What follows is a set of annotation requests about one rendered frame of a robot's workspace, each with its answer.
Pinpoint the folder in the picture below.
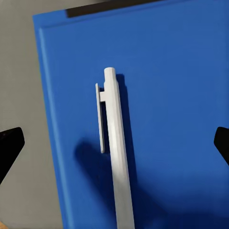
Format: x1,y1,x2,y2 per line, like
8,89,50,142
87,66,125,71
33,0,229,229

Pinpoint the swivel chair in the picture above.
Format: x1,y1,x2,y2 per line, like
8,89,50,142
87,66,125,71
0,0,112,229

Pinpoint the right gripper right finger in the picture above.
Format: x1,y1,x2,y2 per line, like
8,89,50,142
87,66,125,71
214,127,229,165

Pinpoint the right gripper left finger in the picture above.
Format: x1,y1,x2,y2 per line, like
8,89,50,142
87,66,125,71
0,127,25,184

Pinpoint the pen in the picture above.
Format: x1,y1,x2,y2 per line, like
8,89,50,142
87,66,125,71
95,67,135,229

